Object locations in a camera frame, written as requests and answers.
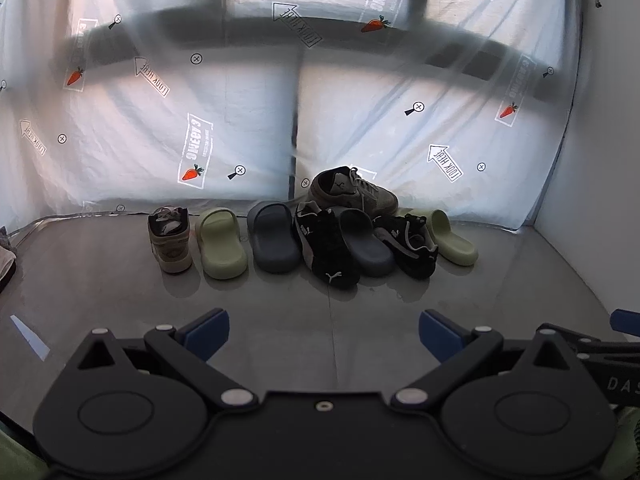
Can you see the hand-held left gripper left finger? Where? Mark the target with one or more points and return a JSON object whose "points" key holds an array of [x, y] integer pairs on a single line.
{"points": [[205, 332]]}

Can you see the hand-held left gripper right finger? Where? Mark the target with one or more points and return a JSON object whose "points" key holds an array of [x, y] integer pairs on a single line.
{"points": [[440, 335]]}

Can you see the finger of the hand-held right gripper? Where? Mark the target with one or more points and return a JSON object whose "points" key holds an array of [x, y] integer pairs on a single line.
{"points": [[626, 321], [605, 344]]}

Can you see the light green slide sandal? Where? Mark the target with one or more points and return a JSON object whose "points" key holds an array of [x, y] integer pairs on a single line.
{"points": [[452, 242], [220, 255]]}

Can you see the black suede sneaker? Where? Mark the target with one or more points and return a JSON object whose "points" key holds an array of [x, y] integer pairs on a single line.
{"points": [[325, 255], [410, 260]]}

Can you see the tan suede sneaker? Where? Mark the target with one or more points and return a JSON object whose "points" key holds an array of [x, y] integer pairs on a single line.
{"points": [[360, 200], [172, 250]]}

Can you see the dark grey slide sandal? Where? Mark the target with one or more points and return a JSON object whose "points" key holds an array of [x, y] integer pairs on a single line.
{"points": [[275, 255], [367, 255]]}

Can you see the beige crumpled cloth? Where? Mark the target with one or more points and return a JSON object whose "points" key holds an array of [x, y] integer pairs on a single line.
{"points": [[6, 260]]}

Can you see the printed white backdrop sheet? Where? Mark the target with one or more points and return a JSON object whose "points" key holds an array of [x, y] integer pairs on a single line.
{"points": [[150, 125]]}

